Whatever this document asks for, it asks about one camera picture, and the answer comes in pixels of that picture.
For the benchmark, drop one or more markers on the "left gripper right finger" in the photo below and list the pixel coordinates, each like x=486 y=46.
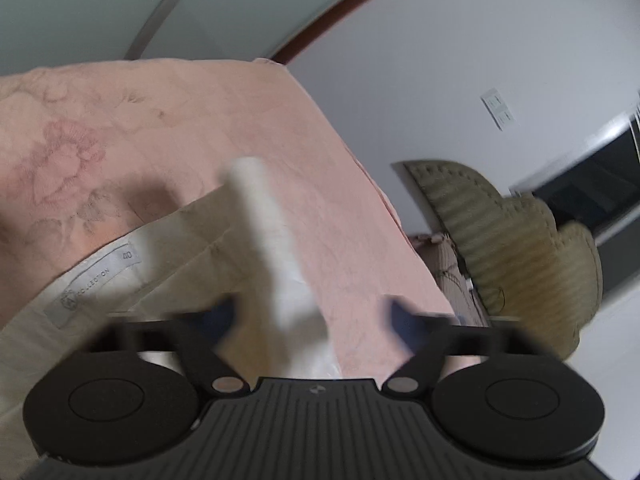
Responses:
x=433 y=340

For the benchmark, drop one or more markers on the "white lace pants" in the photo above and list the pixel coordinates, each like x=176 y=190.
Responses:
x=231 y=241

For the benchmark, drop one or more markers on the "frosted floral wardrobe door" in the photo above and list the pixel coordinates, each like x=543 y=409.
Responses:
x=38 y=33

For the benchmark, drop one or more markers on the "olive green padded headboard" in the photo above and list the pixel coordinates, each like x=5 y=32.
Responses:
x=523 y=265

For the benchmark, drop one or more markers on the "white wall socket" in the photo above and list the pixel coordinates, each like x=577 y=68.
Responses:
x=497 y=109

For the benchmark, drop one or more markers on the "brown wooden wardrobe frame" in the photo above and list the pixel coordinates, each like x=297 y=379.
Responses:
x=315 y=29

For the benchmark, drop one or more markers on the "pink bed sheet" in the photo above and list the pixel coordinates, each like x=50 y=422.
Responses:
x=90 y=152

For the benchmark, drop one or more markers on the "dark window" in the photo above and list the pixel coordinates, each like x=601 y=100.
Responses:
x=597 y=185

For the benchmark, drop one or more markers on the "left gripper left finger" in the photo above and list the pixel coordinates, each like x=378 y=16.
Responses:
x=197 y=337

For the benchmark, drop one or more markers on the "beige patterned mattress cover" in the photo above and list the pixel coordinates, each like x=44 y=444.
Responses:
x=441 y=258

